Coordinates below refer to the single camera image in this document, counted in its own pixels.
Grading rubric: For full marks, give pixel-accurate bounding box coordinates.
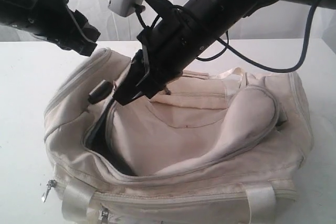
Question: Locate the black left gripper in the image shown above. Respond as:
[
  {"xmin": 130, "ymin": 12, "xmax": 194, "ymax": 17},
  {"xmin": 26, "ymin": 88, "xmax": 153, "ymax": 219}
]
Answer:
[{"xmin": 26, "ymin": 0, "xmax": 101, "ymax": 57}]

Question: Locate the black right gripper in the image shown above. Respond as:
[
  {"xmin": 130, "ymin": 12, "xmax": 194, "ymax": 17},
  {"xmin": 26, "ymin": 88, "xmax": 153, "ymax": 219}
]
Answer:
[{"xmin": 113, "ymin": 5, "xmax": 228, "ymax": 105}]

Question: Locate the beige fabric duffel bag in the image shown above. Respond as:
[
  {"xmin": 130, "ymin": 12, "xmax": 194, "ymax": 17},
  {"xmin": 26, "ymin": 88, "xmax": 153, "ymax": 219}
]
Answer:
[{"xmin": 44, "ymin": 48, "xmax": 313, "ymax": 223}]

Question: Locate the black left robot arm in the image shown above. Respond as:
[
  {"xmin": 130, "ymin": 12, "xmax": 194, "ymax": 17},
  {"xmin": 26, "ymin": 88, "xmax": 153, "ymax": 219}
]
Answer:
[{"xmin": 1, "ymin": 0, "xmax": 100, "ymax": 57}]

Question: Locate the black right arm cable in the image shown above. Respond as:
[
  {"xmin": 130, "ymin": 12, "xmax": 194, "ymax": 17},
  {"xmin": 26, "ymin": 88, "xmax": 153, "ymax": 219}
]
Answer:
[{"xmin": 195, "ymin": 0, "xmax": 331, "ymax": 73}]

